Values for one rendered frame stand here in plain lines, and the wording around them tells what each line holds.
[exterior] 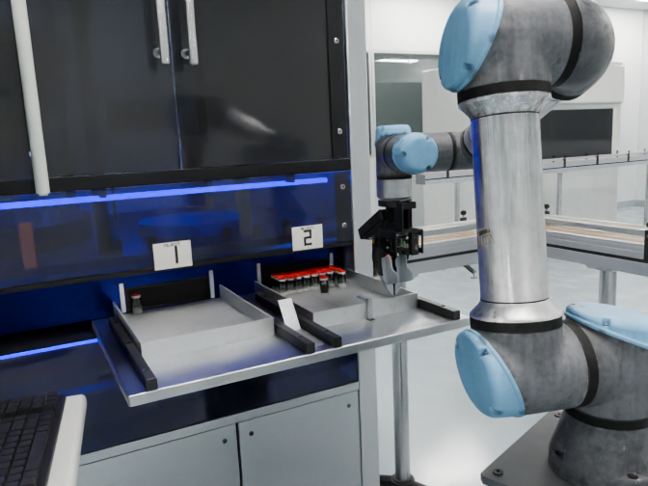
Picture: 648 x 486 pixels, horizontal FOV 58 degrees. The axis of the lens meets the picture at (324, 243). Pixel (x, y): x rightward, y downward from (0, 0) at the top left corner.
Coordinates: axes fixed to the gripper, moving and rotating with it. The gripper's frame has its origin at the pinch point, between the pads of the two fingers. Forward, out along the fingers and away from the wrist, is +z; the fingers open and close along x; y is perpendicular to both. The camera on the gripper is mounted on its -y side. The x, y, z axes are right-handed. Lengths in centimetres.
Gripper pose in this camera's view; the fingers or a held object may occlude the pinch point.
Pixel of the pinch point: (391, 288)
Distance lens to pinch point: 130.7
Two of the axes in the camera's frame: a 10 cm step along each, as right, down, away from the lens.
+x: 8.8, -1.2, 4.5
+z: 0.5, 9.8, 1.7
